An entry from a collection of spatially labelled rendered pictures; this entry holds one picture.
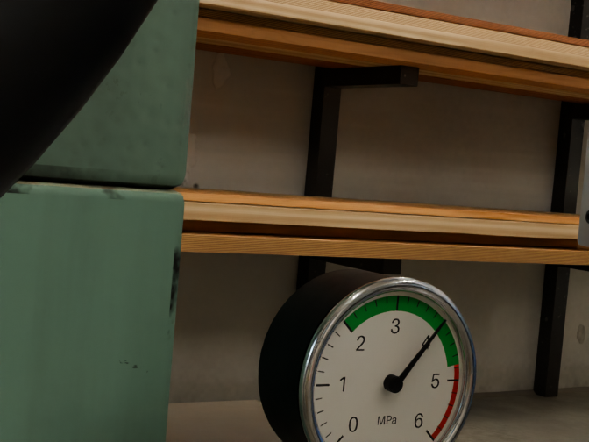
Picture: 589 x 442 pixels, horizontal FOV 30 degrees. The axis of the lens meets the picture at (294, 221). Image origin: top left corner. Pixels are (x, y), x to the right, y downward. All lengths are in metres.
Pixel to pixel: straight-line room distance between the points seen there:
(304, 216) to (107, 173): 2.33
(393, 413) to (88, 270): 0.10
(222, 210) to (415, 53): 0.66
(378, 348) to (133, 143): 0.10
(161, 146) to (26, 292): 0.06
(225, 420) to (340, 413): 0.12
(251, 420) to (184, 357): 2.68
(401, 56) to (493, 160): 0.96
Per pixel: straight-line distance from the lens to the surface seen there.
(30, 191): 0.34
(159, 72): 0.35
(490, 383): 3.79
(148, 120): 0.35
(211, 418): 0.44
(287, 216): 2.64
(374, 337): 0.32
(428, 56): 2.86
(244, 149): 3.13
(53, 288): 0.34
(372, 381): 0.32
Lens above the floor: 0.72
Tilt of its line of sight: 3 degrees down
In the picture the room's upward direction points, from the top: 5 degrees clockwise
